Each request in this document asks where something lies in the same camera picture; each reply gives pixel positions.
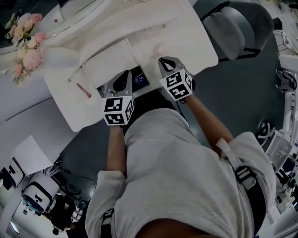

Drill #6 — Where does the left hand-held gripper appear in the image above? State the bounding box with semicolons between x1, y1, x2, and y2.
96;70;136;127

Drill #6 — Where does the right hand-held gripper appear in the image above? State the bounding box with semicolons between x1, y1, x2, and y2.
157;56;194;102

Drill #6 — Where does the pink makeup puff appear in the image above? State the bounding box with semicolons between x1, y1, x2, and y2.
153;44;166;56

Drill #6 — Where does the dark makeup compact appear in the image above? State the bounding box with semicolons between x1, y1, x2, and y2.
132;66;150;92

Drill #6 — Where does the white vanity drawer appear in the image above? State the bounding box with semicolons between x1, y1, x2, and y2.
81;38;151;95

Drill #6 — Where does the white vanity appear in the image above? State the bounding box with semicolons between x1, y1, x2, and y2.
43;0;219;132

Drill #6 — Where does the pink makeup stick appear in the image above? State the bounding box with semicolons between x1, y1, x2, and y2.
76;83;92;99

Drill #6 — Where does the person's left forearm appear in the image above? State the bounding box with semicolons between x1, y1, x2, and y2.
106;125;128;180

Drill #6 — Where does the person's right forearm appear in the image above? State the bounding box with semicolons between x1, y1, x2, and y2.
183;94;234;153

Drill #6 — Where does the grey chair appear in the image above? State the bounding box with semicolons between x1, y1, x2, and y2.
199;1;275;63

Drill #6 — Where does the round white mirror stand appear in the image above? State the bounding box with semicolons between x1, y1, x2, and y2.
39;0;115;45

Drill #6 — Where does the pink flower bouquet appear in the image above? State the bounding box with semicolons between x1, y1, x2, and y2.
4;13;47;86

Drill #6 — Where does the grey sweatshirt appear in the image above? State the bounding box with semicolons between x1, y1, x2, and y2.
84;107;278;238

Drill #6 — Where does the white paper sheet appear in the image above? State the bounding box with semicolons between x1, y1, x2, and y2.
11;134;54;177

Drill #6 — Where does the black headset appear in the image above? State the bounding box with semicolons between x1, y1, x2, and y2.
276;68;298;93

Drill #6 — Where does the white black robot unit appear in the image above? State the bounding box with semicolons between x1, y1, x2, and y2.
21;173;59;212
0;157;26;188

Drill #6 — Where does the white equipment box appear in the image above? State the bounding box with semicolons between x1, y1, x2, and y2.
264;129;294;172

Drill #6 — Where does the metal drawer handle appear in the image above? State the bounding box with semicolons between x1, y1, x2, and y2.
67;66;82;83
143;24;167;32

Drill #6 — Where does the black harness strap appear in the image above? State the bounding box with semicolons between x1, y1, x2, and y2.
234;165;257;189

